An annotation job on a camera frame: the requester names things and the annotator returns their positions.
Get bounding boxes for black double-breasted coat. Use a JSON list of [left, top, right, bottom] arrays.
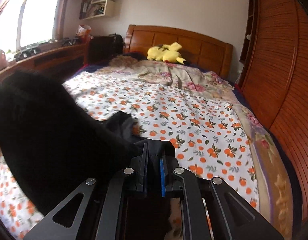
[[0, 72, 175, 239]]

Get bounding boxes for floral quilt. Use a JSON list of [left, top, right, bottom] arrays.
[[89, 56, 294, 239]]

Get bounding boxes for orange-print white bed sheet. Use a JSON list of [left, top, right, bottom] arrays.
[[0, 69, 260, 239]]

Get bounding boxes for wooden bed headboard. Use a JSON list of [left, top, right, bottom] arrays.
[[123, 24, 234, 81]]

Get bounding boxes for wooden desk cabinet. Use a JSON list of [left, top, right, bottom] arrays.
[[0, 44, 86, 82]]

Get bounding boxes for yellow Pikachu plush toy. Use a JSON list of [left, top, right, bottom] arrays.
[[147, 42, 188, 65]]

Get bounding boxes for wooden louvered wardrobe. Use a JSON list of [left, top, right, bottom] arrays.
[[241, 0, 308, 220]]

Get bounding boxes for dark chair with backpack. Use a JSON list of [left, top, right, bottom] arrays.
[[84, 34, 124, 64]]

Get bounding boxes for pink bottle on sill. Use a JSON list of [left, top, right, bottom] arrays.
[[0, 50, 8, 71]]

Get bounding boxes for orange white paper bag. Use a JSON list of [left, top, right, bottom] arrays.
[[76, 24, 92, 43]]

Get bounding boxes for window with wooden frame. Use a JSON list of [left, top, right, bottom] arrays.
[[0, 0, 67, 53]]

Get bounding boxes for white wall shelf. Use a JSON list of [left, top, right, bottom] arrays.
[[79, 0, 120, 21]]

